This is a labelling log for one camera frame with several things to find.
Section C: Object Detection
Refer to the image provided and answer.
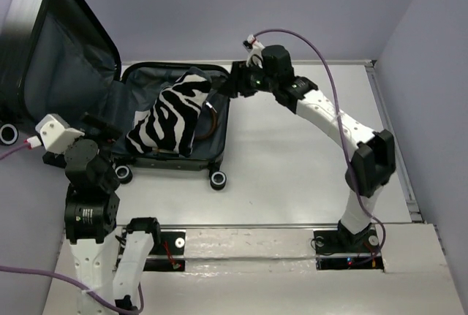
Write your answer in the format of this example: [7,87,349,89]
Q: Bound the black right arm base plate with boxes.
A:
[310,229,385,271]

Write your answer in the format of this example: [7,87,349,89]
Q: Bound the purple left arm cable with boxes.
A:
[0,141,146,315]

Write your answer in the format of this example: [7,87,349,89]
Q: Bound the zebra print plush cloth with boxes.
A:
[125,67,211,157]

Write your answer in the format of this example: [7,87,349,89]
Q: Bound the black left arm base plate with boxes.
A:
[143,229,186,273]

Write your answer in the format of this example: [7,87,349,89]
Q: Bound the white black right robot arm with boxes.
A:
[213,45,396,251]

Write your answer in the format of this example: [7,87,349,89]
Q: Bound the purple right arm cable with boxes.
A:
[252,29,388,268]

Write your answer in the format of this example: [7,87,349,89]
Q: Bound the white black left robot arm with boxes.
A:
[36,113,162,314]

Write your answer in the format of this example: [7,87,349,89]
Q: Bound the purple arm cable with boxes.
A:
[252,29,388,268]
[0,141,146,315]

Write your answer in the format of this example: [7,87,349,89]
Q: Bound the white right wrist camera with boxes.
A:
[243,34,265,66]

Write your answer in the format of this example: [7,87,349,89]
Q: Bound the black hard-shell suitcase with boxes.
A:
[0,0,233,193]

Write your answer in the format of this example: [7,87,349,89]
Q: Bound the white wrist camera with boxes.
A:
[25,113,85,154]
[243,34,265,66]

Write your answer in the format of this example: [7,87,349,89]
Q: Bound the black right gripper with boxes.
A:
[217,59,277,98]

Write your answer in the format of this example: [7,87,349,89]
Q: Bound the brown silver headphones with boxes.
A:
[195,101,218,142]

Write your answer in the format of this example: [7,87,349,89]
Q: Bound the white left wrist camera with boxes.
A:
[25,113,85,154]

